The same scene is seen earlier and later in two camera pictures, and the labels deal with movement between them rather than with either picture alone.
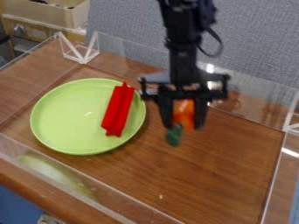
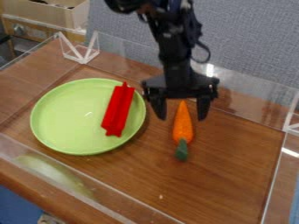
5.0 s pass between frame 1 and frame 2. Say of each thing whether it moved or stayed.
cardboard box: stayed
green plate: stayed
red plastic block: stayed
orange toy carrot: moved
